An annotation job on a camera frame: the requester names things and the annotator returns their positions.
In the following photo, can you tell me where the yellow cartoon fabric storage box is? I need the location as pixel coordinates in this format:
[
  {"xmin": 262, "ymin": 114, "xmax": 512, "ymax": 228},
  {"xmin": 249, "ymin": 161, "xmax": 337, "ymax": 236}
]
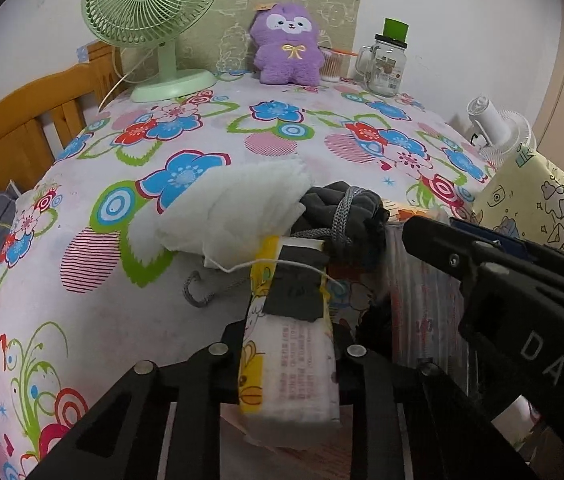
[{"xmin": 473, "ymin": 144, "xmax": 564, "ymax": 252}]

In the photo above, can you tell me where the yellow white tissue pack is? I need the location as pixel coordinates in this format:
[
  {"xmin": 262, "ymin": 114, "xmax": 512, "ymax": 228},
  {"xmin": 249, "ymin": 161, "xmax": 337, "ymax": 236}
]
[{"xmin": 237, "ymin": 237, "xmax": 339, "ymax": 450}]

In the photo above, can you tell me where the green cartoon wall mat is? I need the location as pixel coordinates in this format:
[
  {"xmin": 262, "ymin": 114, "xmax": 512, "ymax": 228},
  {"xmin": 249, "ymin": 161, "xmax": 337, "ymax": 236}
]
[{"xmin": 120, "ymin": 0, "xmax": 365, "ymax": 83}]

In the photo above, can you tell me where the toothpick cup orange lid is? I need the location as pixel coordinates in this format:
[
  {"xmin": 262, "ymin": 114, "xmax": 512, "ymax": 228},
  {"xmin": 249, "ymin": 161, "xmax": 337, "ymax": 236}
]
[{"xmin": 320, "ymin": 47, "xmax": 358, "ymax": 82}]

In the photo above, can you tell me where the dark grey drawstring garment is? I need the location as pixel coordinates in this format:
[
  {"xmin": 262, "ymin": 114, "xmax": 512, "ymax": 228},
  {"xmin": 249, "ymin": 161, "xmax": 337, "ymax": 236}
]
[{"xmin": 291, "ymin": 181, "xmax": 389, "ymax": 271}]

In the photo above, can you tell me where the orange wooden chair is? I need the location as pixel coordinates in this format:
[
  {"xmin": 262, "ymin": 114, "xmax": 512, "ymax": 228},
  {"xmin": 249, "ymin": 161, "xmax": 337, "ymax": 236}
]
[{"xmin": 0, "ymin": 41, "xmax": 122, "ymax": 192}]

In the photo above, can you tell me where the purple plush toy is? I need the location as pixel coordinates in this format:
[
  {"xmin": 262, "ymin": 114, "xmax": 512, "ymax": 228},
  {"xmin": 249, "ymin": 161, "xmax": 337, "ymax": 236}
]
[{"xmin": 249, "ymin": 2, "xmax": 324, "ymax": 87}]

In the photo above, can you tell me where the green desk fan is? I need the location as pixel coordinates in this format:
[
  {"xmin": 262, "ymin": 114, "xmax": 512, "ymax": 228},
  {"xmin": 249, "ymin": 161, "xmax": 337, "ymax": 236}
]
[{"xmin": 82, "ymin": 0, "xmax": 217, "ymax": 103}]

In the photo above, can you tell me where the floral tablecloth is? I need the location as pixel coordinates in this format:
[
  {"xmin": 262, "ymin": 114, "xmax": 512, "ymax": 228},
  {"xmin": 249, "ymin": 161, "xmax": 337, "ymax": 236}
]
[{"xmin": 0, "ymin": 75, "xmax": 495, "ymax": 479}]

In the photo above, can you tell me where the white cloth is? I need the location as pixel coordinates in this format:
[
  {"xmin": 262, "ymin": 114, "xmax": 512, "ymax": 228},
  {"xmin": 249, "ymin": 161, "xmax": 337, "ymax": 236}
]
[{"xmin": 156, "ymin": 157, "xmax": 312, "ymax": 270}]

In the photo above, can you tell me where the clear plastic tissue package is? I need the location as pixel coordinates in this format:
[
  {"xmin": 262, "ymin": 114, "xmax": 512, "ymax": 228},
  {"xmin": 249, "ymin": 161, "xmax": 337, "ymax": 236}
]
[{"xmin": 331, "ymin": 219, "xmax": 469, "ymax": 371}]

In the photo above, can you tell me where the glass jar green lid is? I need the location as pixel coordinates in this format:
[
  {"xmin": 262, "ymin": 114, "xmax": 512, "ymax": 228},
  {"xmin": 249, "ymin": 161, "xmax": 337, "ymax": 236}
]
[{"xmin": 355, "ymin": 18, "xmax": 409, "ymax": 98}]

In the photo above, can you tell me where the white standing fan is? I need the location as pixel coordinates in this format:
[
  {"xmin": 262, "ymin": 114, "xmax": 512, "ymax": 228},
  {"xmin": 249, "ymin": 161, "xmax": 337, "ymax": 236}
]
[{"xmin": 466, "ymin": 96, "xmax": 537, "ymax": 169}]

